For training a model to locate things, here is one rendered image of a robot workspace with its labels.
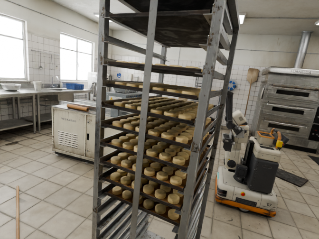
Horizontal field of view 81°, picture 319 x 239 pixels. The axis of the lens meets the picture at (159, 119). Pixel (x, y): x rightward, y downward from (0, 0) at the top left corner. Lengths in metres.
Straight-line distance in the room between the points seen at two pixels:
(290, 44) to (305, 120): 2.28
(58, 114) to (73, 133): 0.39
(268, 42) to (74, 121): 5.68
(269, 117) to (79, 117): 4.60
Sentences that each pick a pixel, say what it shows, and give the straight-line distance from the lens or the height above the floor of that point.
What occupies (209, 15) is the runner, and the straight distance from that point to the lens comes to 0.69.
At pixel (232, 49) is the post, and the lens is 1.26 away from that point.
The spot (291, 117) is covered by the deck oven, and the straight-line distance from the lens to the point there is 5.72.
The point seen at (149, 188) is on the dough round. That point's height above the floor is 0.97.
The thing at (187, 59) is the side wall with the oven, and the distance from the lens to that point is 6.71.
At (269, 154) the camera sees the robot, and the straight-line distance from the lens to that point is 2.41.
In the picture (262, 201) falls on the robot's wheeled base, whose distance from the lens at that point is 2.60.
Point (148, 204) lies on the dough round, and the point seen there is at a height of 0.88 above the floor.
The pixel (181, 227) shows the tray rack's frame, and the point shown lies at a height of 0.89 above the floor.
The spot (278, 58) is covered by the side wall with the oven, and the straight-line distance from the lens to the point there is 6.72.
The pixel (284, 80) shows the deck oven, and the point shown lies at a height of 1.72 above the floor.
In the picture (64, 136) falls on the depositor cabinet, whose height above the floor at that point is 0.38.
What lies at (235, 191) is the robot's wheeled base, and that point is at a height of 0.25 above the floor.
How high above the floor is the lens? 1.46
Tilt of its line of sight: 13 degrees down
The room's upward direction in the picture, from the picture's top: 6 degrees clockwise
